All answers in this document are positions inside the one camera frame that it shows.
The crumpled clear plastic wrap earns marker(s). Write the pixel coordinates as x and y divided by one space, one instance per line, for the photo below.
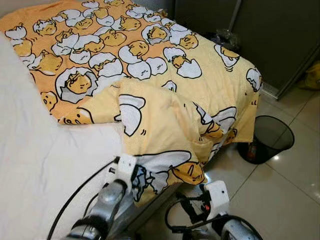
225 40

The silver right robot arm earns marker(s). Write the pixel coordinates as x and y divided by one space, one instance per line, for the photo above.
235 231

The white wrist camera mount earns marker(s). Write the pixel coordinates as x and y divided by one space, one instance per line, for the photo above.
125 169
217 197

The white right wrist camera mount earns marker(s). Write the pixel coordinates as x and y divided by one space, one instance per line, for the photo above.
217 197

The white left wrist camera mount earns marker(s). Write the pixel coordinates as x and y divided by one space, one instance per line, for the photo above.
125 169

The yellow cartoon egg print blanket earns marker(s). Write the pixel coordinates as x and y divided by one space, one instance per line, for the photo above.
150 85

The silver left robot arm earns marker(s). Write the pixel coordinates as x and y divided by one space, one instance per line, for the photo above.
107 205

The yellow bag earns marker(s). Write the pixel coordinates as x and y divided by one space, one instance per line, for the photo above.
312 77

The black mesh wastebasket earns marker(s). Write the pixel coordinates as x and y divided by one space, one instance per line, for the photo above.
270 135

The dark grey wardrobe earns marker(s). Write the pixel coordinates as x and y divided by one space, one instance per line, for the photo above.
270 35

